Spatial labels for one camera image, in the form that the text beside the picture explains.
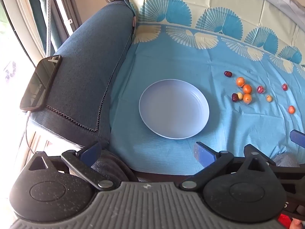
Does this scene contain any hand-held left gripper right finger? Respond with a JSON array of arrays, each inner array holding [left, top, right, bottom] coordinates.
[[179, 142, 276, 191]]

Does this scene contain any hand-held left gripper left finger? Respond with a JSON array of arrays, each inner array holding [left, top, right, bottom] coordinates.
[[28, 141, 115, 192]]

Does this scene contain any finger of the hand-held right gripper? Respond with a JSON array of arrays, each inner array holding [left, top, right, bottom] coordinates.
[[290, 129, 305, 146], [270, 162, 305, 184]]

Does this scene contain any lavender round plate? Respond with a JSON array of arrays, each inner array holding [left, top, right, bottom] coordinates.
[[139, 79, 210, 139]]

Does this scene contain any person's right hand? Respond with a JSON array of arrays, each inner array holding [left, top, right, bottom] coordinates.
[[289, 218, 305, 229]]

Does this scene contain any grey cloth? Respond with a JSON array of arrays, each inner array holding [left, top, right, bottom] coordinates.
[[272, 152, 300, 168]]

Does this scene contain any black smartphone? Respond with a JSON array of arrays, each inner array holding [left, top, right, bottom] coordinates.
[[19, 55, 63, 112]]

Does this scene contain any blue fabric sofa armrest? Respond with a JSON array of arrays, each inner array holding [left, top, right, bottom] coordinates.
[[26, 1, 137, 148]]

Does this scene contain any blue fan-print sheet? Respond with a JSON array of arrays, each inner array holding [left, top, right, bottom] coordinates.
[[109, 0, 305, 177]]

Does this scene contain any teal curtain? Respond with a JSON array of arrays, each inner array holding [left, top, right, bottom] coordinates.
[[25, 0, 69, 50]]

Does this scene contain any thin charging cable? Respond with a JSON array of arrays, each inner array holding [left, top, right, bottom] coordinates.
[[24, 111, 36, 153]]

